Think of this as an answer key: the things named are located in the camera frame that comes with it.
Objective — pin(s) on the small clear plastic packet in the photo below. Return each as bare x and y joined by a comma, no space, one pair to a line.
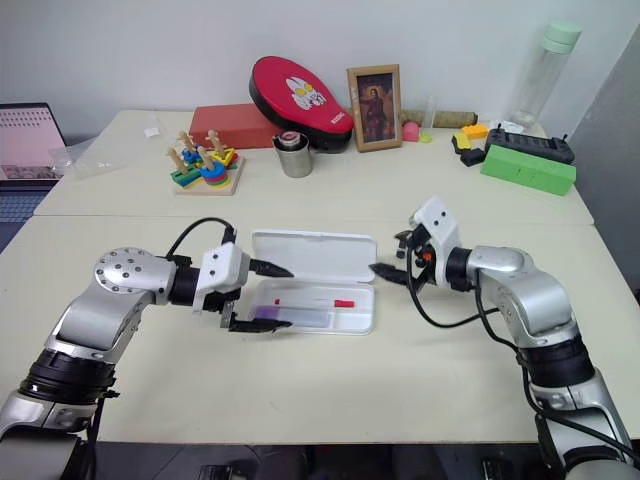
151,129

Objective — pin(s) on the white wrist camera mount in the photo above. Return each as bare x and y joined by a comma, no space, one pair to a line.
222,267
442,225

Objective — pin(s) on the wooden framed picture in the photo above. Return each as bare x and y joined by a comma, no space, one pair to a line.
375,107

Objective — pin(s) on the pink small toy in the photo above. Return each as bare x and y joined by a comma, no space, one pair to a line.
410,132

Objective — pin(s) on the clear bottle with green lid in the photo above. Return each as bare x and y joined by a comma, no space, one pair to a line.
542,75

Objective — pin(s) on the open laptop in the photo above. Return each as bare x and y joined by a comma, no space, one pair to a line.
27,145

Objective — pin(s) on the wooden shape stacking toy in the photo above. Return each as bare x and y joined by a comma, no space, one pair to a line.
207,170

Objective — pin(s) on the yellow and black block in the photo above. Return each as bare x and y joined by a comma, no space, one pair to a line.
462,141

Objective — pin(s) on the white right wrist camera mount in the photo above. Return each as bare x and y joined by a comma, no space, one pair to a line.
442,225

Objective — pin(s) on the clear plastic bag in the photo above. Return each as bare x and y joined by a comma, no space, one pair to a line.
82,160

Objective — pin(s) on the orange building block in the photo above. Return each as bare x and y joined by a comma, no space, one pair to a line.
474,131

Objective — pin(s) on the small green cup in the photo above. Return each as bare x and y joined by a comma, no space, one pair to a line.
425,137

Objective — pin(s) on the purple marker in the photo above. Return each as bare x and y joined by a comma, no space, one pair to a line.
270,311

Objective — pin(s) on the red oval punch pad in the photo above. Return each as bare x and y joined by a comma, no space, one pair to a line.
300,95

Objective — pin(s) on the brown rolled mat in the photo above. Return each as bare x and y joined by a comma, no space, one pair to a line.
452,118

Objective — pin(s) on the steel cup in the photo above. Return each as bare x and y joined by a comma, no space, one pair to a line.
296,161

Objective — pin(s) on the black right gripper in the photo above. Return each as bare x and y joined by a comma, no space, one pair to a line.
420,270

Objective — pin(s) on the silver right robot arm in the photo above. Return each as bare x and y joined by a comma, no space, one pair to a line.
540,305

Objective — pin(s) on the red-topped item in cup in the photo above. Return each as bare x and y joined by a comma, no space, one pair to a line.
290,137

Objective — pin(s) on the red marker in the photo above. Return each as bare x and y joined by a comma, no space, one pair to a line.
344,303

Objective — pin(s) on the white plastic pencil case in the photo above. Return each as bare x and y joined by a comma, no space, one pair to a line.
320,255

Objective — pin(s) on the black remote controller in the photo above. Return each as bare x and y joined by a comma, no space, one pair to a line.
530,145

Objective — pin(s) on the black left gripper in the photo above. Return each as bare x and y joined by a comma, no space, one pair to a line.
220,301

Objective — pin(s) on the red rectangular box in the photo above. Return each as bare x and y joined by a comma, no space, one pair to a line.
225,125

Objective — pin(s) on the clear plastic tube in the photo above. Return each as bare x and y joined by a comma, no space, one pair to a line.
430,112

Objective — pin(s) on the black small block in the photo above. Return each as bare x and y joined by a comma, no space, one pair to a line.
471,157

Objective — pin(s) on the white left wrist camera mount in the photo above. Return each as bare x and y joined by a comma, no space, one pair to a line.
222,267

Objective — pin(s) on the green rectangular box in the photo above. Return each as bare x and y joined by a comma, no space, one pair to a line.
527,170

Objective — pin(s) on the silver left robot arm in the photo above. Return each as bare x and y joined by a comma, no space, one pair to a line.
90,310

